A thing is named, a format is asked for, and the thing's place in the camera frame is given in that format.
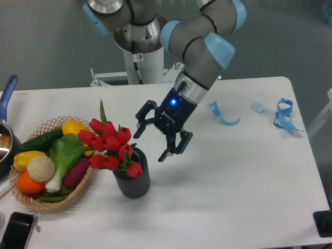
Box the yellow lemon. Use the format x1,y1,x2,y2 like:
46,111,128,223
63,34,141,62
59,119,93,157

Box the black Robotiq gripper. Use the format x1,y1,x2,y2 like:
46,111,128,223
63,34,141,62
133,88,198,162

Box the yellow bell pepper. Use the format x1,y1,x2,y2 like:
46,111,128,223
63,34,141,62
13,150,46,172

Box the green cucumber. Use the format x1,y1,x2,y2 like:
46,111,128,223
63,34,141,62
17,129,63,153

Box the curved blue ribbon strip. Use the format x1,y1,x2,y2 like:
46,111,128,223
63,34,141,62
207,101,241,126

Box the green bok choy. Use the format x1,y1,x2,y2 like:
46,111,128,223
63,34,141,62
45,137,86,193

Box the orange fruit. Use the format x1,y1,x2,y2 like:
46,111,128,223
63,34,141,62
17,171,45,193

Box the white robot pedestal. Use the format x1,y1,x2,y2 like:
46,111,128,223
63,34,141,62
122,47,164,85

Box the dark grey ribbed vase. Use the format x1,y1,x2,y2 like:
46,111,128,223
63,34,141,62
113,148,150,199

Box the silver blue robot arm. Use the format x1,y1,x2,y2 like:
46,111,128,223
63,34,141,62
82,1,246,161

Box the white metal base frame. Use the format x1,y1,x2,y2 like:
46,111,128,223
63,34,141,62
90,62,184,87

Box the tangled blue ribbon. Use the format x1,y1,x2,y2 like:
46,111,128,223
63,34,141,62
273,98,304,132

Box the white steamed bun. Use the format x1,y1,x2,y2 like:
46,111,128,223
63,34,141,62
27,156,56,182

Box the purple sweet potato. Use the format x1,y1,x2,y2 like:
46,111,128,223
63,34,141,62
63,157,89,190

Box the black smartphone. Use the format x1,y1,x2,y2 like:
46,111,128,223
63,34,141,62
1,212,35,249

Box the woven wicker basket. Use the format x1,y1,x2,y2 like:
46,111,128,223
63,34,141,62
8,116,93,211

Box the red tulip bouquet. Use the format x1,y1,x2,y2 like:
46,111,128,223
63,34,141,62
78,101,143,178

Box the green pea pods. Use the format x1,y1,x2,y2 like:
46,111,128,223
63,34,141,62
37,191,72,203

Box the blue handled saucepan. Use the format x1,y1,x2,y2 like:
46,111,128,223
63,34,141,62
1,75,21,177

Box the clear pen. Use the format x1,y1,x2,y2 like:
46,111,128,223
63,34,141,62
35,212,42,232

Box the black device at corner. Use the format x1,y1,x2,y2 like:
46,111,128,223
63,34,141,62
313,210,331,238

